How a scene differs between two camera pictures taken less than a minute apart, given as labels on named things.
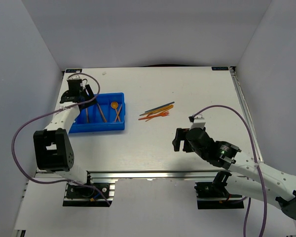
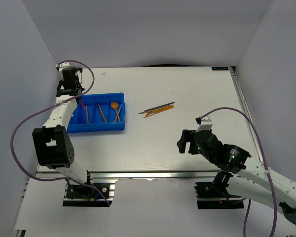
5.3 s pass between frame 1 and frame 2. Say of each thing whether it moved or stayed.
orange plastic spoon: stayed
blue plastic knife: stayed
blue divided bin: stayed
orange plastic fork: moved
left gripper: moved
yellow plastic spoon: stayed
